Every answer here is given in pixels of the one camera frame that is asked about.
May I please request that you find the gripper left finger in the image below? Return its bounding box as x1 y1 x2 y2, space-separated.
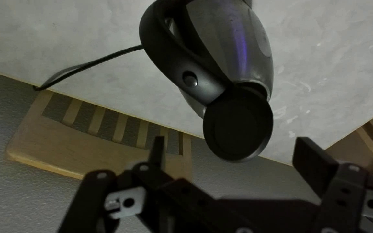
57 136 239 233

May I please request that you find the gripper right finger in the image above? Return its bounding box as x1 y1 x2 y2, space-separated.
292 137 373 233

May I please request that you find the black round kettle lid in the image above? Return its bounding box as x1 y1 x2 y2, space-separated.
203 88 274 163

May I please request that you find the grey steel electric kettle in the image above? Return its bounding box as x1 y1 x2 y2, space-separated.
139 0 274 163

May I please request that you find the wooden chair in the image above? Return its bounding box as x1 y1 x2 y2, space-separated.
324 105 373 178
6 90 193 182

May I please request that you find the black cable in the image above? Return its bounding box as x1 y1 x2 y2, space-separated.
33 44 145 92

